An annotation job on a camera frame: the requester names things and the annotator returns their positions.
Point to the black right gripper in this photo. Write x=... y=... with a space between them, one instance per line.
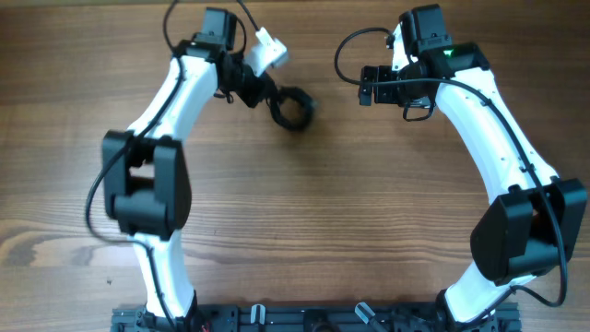
x=367 y=86

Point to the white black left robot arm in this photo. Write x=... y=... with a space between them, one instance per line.
x=144 y=176

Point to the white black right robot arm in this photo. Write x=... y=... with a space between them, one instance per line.
x=534 y=216

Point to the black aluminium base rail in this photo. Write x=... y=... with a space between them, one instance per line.
x=398 y=317

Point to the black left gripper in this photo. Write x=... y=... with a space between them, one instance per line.
x=264 y=86

